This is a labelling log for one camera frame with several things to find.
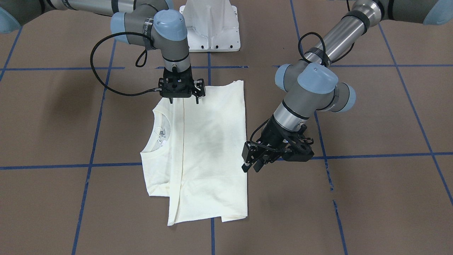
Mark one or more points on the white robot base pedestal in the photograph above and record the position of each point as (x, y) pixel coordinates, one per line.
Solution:
(212, 25)

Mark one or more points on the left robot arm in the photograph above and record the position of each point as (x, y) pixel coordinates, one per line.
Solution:
(311, 85)

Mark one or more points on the cream long-sleeve cat shirt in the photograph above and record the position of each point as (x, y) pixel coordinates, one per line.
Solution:
(193, 155)

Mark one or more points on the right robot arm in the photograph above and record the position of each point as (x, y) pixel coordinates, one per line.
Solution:
(152, 24)

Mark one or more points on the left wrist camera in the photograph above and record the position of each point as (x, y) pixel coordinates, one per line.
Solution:
(299, 147)

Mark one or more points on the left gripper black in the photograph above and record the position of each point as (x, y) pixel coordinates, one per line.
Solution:
(271, 135)

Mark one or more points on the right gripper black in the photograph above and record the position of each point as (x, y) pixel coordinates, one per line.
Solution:
(201, 86)

